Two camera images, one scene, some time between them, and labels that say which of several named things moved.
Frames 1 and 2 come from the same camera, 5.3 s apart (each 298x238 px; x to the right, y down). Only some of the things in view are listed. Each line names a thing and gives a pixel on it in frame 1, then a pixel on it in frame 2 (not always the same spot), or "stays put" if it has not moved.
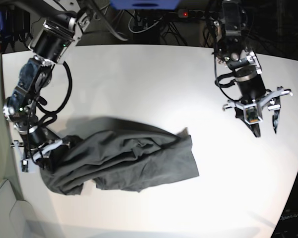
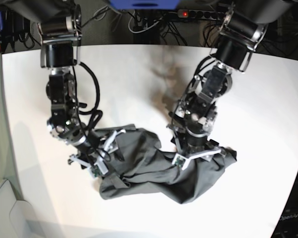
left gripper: (39, 135) -> (88, 145)
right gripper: (251, 88) -> (192, 144)
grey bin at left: (10, 217) stays put
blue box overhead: (144, 5) stays put
